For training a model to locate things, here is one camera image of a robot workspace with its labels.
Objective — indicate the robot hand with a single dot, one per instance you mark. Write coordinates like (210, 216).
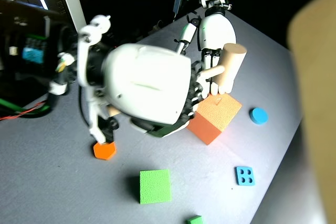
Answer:
(216, 32)
(147, 82)

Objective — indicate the large orange foam block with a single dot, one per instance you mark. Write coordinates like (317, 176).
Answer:
(210, 127)

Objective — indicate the orange hexagon block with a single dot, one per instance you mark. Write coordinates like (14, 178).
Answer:
(105, 151)

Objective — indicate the blue round disc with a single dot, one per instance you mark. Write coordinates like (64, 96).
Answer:
(258, 116)

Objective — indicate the large green foam block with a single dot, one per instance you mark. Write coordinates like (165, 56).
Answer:
(155, 187)

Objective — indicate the blue square block with holes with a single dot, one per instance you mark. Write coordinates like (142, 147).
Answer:
(245, 176)

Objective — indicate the small green block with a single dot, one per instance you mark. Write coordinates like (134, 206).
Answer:
(194, 220)

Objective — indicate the tan blurred board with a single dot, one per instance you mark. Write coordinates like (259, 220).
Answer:
(320, 90)

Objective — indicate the black electronics box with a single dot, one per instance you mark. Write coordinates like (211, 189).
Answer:
(31, 37)

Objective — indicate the grey table cloth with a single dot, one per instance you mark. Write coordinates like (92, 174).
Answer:
(65, 182)

